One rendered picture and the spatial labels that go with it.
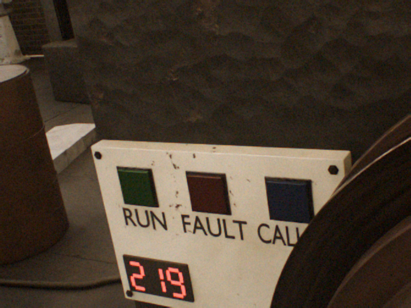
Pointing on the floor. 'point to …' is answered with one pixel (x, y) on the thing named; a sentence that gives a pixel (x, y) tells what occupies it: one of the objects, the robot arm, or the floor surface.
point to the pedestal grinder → (8, 39)
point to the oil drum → (25, 173)
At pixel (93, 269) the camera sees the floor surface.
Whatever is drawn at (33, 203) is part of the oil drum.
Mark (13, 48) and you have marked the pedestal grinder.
